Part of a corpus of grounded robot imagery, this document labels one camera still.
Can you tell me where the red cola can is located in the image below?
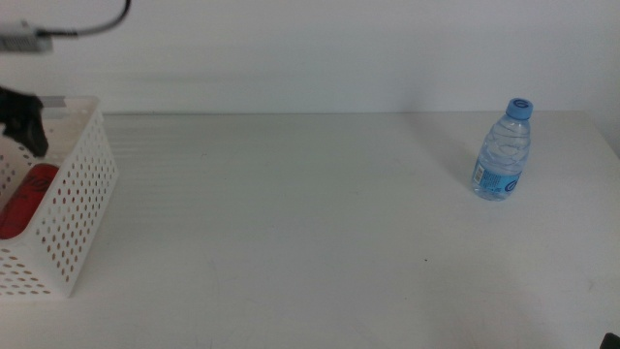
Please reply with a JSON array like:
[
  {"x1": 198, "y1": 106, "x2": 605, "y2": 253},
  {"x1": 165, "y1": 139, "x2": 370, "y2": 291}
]
[{"x1": 0, "y1": 163, "x2": 60, "y2": 240}]

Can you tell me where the clear water bottle blue cap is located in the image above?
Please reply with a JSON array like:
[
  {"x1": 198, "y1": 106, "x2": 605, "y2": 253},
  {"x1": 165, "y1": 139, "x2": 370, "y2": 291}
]
[{"x1": 470, "y1": 97, "x2": 535, "y2": 202}]

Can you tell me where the white perforated plastic basket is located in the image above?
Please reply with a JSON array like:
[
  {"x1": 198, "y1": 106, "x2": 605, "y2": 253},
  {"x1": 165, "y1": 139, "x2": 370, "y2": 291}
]
[{"x1": 0, "y1": 95, "x2": 120, "y2": 300}]

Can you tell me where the braided black left camera cable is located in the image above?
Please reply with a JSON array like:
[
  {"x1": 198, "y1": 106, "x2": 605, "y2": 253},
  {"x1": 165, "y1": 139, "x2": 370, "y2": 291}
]
[{"x1": 36, "y1": 0, "x2": 133, "y2": 39}]

